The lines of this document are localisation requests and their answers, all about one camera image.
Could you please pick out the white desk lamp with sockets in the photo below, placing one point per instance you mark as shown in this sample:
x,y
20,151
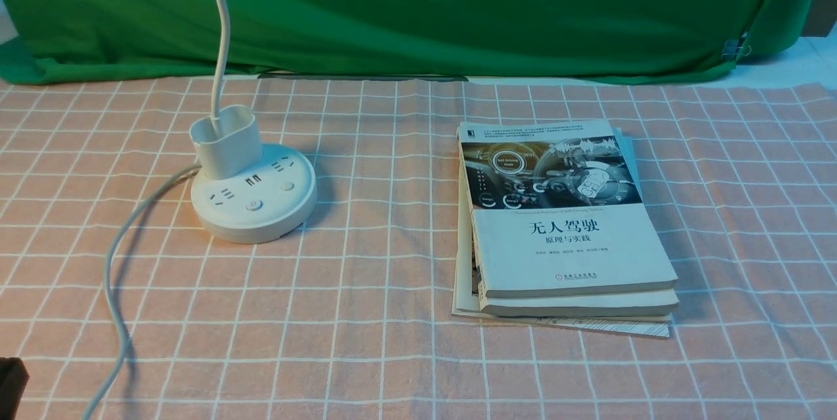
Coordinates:
x,y
245,191

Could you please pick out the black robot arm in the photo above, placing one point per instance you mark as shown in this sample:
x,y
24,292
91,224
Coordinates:
x,y
14,378

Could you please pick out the top book self-driving cover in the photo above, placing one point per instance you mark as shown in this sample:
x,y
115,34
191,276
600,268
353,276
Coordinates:
x,y
562,237

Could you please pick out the middle white book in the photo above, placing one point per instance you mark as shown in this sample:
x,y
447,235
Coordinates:
x,y
588,305

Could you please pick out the metal binder clip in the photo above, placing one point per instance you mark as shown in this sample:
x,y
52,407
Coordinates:
x,y
736,49

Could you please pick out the green backdrop cloth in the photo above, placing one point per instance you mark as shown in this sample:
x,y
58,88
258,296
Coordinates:
x,y
624,42

